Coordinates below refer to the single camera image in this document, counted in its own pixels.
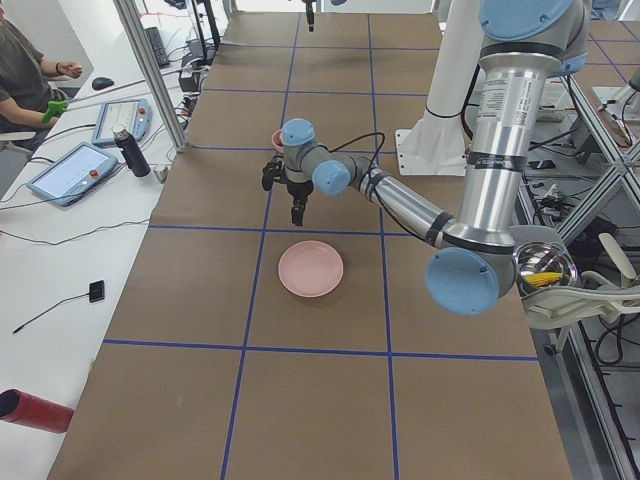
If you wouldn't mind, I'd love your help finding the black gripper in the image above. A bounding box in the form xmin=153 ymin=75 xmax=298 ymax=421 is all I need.
xmin=286 ymin=181 xmax=314 ymax=227

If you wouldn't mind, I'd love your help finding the pink bowl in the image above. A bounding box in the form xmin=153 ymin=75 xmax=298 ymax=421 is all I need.
xmin=271 ymin=129 xmax=284 ymax=154

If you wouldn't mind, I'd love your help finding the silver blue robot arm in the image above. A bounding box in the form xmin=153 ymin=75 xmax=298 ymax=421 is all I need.
xmin=280 ymin=1 xmax=591 ymax=316

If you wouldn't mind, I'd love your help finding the pink plate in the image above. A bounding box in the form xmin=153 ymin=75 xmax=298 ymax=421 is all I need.
xmin=278 ymin=240 xmax=344 ymax=298

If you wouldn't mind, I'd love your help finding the steel bowl with corn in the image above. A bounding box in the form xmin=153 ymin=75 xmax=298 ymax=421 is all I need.
xmin=514 ymin=242 xmax=578 ymax=296

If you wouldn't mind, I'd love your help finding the black keyboard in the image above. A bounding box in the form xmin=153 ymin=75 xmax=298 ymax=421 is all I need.
xmin=144 ymin=27 xmax=170 ymax=68

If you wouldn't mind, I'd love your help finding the black water bottle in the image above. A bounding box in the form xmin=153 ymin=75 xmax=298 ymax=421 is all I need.
xmin=112 ymin=125 xmax=150 ymax=178

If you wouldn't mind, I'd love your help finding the far blue teach pendant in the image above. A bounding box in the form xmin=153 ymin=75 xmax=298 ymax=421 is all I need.
xmin=91 ymin=99 xmax=152 ymax=147

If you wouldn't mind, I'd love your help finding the blue teach pendant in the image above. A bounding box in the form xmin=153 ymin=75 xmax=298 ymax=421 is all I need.
xmin=91 ymin=99 xmax=152 ymax=147
xmin=27 ymin=142 xmax=117 ymax=207

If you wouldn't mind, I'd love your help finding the small black square pad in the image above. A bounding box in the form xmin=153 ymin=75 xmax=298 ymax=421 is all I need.
xmin=88 ymin=280 xmax=106 ymax=303

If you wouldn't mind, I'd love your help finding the black computer mouse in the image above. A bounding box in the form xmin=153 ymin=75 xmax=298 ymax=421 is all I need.
xmin=91 ymin=77 xmax=114 ymax=91

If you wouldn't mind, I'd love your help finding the near blue teach pendant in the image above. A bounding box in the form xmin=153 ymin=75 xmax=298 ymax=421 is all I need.
xmin=27 ymin=142 xmax=117 ymax=207

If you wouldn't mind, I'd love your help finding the white office chair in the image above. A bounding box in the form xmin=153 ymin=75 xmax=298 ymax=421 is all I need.
xmin=522 ymin=233 xmax=639 ymax=330

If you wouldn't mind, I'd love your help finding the seated person in grey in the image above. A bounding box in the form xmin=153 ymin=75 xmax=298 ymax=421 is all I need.
xmin=1 ymin=18 xmax=83 ymax=152

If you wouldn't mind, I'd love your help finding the red cylinder tube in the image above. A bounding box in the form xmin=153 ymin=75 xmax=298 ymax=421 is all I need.
xmin=1 ymin=389 xmax=74 ymax=434

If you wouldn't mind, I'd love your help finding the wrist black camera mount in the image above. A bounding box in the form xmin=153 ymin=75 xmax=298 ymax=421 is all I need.
xmin=261 ymin=154 xmax=287 ymax=191

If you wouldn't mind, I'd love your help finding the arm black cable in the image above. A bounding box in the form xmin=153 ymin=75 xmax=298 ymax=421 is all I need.
xmin=327 ymin=131 xmax=387 ymax=176

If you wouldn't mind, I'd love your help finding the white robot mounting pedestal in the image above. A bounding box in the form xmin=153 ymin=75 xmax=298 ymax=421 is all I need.
xmin=395 ymin=0 xmax=484 ymax=176

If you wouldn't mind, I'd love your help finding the aluminium frame post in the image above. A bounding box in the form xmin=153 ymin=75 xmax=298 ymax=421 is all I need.
xmin=113 ymin=0 xmax=187 ymax=153

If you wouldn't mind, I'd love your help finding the green handled grabber stick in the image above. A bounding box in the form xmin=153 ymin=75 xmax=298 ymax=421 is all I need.
xmin=40 ymin=81 xmax=142 ymax=124

